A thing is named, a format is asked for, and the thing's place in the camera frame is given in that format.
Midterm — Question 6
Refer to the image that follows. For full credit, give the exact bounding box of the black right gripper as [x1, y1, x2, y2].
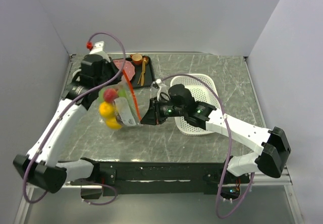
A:
[140, 96, 186, 125]

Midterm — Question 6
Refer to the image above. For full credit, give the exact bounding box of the red strawberry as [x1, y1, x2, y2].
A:
[103, 88, 119, 103]

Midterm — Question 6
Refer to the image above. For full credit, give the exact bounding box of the clear zip top bag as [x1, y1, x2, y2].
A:
[99, 71, 141, 128]

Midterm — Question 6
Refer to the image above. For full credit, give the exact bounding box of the green star fruit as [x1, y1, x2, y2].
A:
[118, 88, 127, 98]

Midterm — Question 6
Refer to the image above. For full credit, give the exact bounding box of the yellow orange fruit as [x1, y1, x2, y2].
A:
[99, 101, 115, 119]

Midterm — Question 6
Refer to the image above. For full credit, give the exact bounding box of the green round cabbage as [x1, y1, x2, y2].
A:
[98, 88, 105, 103]

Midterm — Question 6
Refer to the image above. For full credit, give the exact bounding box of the dark red plum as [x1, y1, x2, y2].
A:
[116, 115, 122, 124]

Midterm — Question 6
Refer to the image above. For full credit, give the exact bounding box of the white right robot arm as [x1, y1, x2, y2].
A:
[141, 84, 291, 183]

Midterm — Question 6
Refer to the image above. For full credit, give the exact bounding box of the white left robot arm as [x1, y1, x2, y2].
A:
[13, 52, 121, 193]

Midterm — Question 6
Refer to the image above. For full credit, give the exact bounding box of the dark green mug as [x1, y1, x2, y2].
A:
[72, 69, 81, 78]

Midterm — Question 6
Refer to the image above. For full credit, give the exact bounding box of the pink dotted plate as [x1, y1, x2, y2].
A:
[113, 59, 135, 81]

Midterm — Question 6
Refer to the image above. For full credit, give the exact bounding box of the black serving tray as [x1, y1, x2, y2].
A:
[103, 56, 155, 89]

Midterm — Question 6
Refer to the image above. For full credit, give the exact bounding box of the small orange cup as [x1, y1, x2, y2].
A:
[130, 53, 143, 66]

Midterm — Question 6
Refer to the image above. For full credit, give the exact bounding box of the gold spoon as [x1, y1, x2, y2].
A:
[137, 57, 149, 86]

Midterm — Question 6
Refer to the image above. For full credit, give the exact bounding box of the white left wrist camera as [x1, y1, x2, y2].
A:
[86, 41, 105, 56]

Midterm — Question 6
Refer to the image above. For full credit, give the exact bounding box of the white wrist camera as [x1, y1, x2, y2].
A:
[150, 79, 167, 100]
[86, 41, 105, 56]

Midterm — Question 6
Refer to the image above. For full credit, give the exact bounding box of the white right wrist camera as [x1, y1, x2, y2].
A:
[150, 79, 167, 100]

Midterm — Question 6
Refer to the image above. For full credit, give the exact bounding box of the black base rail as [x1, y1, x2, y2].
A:
[87, 161, 224, 195]

